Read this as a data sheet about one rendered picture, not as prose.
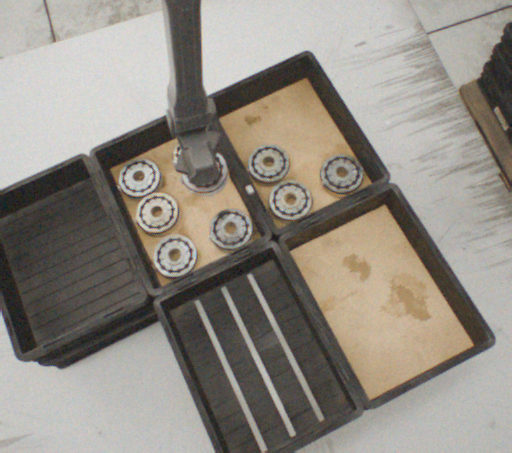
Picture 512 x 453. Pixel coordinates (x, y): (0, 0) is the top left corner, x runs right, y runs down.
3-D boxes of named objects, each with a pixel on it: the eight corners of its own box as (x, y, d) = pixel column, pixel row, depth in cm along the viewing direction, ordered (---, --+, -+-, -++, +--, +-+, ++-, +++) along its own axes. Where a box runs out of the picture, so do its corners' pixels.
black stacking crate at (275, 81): (208, 122, 153) (202, 99, 143) (308, 75, 156) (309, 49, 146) (276, 251, 140) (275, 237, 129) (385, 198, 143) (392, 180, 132)
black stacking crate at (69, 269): (-9, 221, 147) (-33, 206, 137) (101, 171, 150) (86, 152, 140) (41, 368, 134) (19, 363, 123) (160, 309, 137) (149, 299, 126)
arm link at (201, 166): (211, 94, 105) (164, 105, 104) (230, 148, 101) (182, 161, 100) (211, 127, 116) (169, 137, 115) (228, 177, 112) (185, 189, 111)
